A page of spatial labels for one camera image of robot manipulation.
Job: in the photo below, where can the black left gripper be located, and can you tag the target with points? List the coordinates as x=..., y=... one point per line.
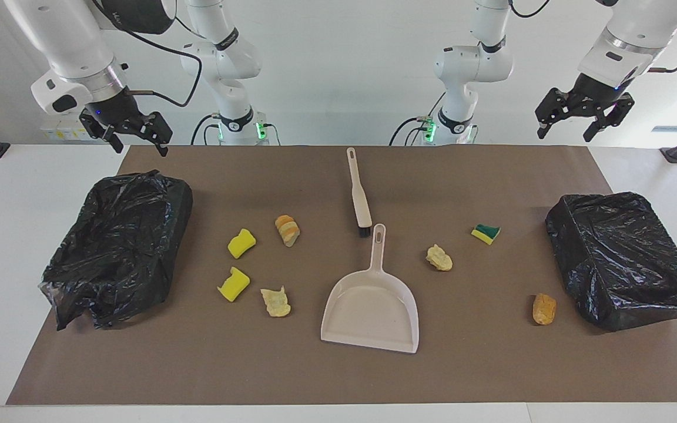
x=596, y=92

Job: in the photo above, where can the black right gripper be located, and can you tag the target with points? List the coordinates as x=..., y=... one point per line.
x=116, y=108

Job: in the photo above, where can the wavy yellow sponge piece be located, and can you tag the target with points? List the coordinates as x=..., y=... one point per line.
x=241, y=244

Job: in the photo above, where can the green and yellow sponge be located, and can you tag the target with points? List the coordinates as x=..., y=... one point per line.
x=484, y=235

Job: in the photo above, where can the notched yellow sponge piece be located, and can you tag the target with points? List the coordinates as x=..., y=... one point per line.
x=234, y=286

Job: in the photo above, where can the orange striped toy croissant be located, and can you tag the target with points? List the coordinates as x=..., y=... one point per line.
x=287, y=231

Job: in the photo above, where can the brown toy bread roll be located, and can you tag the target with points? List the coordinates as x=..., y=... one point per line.
x=544, y=309

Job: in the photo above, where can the pale yellow toy pastry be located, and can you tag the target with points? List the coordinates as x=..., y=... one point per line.
x=439, y=258

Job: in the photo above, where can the pale yellow crinkled chip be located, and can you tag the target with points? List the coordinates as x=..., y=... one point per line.
x=277, y=302

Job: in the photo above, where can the beige brush black bristles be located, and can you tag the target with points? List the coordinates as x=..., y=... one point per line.
x=361, y=202

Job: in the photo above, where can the beige plastic dustpan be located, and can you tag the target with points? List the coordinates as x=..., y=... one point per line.
x=371, y=311

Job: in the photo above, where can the open black bag-lined bin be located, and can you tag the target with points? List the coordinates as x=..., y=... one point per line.
x=115, y=247

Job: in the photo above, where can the taut black bag-lined bin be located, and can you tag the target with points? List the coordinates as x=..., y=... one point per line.
x=620, y=258

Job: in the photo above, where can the brown table mat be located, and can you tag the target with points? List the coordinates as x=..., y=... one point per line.
x=338, y=376

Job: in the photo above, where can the white wall socket box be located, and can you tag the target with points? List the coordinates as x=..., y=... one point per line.
x=68, y=127

